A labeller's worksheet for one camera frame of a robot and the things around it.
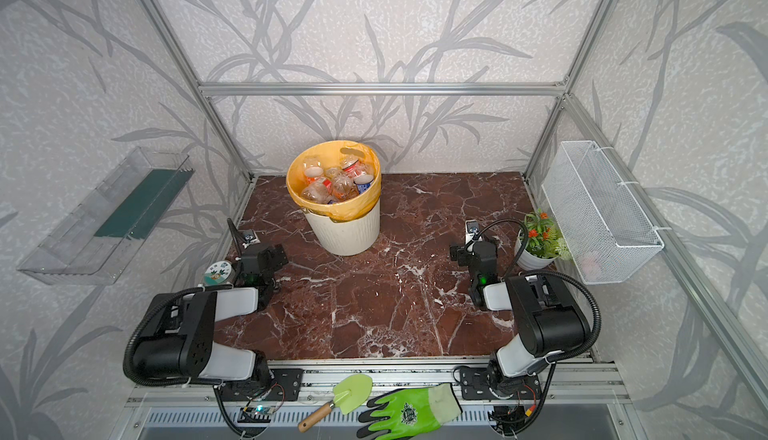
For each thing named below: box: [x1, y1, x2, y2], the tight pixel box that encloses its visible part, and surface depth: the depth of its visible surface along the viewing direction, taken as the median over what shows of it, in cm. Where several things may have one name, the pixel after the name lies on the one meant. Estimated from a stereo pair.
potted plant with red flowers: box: [514, 209, 572, 271], surface depth 86 cm
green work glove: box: [356, 382, 463, 440], surface depth 70 cm
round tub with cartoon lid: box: [203, 260, 235, 286], surface depth 86 cm
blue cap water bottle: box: [353, 174, 374, 194], surface depth 89 cm
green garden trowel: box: [298, 373, 374, 433], surface depth 73 cm
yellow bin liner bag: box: [287, 140, 382, 223], surface depth 88 cm
